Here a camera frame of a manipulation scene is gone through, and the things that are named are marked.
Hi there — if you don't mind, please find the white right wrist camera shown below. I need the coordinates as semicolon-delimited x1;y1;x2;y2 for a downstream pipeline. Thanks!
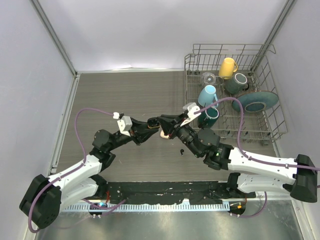
180;102;200;127

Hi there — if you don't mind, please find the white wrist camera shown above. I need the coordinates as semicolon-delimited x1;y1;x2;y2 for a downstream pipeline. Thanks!
113;112;133;137
180;102;200;127

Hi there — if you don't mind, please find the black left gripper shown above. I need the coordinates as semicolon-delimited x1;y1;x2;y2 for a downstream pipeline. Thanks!
107;117;158;152

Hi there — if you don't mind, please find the aluminium frame rail left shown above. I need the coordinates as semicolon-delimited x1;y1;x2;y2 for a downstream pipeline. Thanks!
48;73;81;175

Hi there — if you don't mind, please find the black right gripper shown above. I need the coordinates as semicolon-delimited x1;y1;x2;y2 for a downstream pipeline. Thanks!
157;112;202;158

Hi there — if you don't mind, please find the white slotted cable duct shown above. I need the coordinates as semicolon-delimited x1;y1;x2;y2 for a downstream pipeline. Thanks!
63;201;230;214

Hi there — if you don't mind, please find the blue ceramic plate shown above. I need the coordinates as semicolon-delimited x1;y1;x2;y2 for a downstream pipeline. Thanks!
237;90;279;113

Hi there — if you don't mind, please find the dark teal mug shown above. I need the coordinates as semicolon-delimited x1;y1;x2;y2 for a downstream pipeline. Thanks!
197;106;220;129

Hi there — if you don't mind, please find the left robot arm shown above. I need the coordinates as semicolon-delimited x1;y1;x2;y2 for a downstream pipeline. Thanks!
19;116;161;233

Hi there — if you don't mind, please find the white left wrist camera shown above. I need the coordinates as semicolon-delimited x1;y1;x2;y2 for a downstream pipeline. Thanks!
113;112;133;137

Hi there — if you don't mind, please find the metal wire dish rack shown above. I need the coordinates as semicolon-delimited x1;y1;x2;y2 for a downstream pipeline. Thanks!
184;43;288;146

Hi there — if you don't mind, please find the clear glass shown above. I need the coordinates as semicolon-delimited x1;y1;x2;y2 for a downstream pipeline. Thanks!
200;72;217;87

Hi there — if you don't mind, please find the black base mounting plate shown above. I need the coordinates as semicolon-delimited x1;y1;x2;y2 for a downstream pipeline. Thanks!
77;180;257;205

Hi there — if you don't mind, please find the light blue mug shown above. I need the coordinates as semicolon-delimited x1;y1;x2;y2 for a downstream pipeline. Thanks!
197;85;218;107

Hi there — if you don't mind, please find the dark grey-green mug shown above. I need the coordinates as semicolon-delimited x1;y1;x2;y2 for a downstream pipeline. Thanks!
224;73;248;95

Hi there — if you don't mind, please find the cream earbud charging case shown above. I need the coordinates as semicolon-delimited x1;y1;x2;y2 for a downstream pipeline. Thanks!
160;130;169;139

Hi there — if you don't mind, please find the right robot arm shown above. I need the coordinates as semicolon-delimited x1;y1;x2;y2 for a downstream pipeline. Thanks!
157;113;318;203

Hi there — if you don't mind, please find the yellow mug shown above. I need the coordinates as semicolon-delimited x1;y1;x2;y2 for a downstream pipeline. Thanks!
218;57;239;80

